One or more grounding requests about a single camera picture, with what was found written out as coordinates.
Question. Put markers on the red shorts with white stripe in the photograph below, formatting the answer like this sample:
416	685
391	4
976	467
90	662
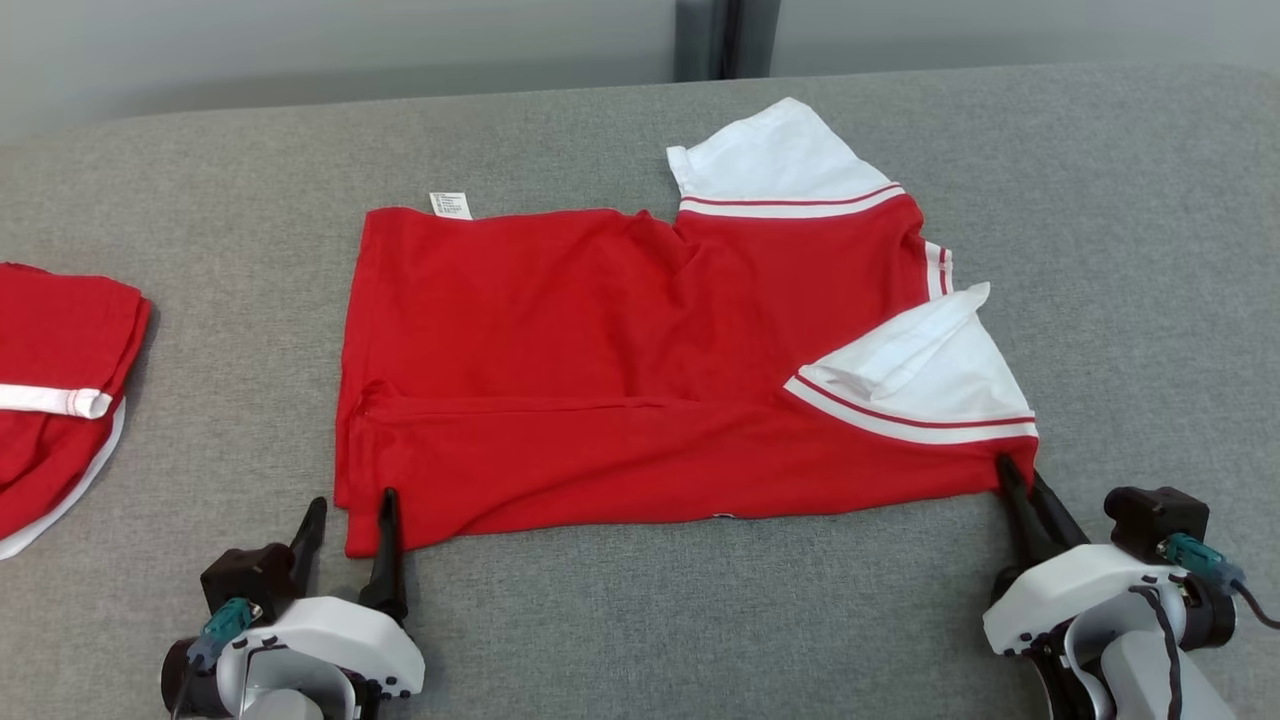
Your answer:
60	330

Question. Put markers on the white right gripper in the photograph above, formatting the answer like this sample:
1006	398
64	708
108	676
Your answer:
1070	585

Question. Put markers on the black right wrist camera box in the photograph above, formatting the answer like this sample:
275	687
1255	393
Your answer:
1150	520

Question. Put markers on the red shirt with white sleeves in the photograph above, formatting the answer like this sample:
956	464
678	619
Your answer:
600	330

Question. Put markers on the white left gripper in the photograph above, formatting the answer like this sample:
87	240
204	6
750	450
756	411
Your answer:
340	630

